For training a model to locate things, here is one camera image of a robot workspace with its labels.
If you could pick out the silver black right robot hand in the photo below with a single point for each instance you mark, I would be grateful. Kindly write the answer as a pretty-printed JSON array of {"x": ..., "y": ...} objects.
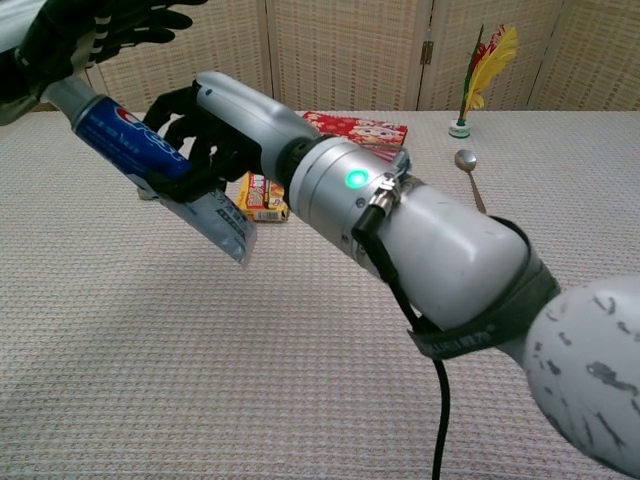
[{"x": 245, "y": 120}]

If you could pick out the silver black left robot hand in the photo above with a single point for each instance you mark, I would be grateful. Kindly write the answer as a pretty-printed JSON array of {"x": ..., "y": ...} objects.
[{"x": 60, "y": 35}]

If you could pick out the blue white toothpaste tube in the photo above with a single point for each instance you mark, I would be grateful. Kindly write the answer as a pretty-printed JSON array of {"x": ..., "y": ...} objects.
[{"x": 125, "y": 135}]

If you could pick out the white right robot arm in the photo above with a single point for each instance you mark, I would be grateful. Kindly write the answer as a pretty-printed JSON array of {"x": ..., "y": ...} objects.
[{"x": 450, "y": 250}]

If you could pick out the yellow food box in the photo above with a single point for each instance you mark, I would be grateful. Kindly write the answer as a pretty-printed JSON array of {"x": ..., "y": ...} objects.
[{"x": 260, "y": 197}]

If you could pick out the red desk calendar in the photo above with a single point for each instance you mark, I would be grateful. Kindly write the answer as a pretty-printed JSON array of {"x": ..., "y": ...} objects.
[{"x": 360, "y": 129}]

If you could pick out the small grey-green stone object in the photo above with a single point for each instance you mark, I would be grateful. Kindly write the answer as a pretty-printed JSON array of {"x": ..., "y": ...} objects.
[{"x": 145, "y": 195}]

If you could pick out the woven folding screen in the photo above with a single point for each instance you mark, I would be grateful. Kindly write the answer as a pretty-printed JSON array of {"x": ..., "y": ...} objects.
[{"x": 350, "y": 50}]

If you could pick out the metal spoon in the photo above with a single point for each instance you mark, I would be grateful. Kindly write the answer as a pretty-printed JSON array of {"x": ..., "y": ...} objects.
[{"x": 465, "y": 161}]

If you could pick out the yellow red feather shuttlecock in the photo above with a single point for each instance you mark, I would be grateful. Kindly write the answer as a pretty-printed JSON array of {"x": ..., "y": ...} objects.
[{"x": 487, "y": 65}]

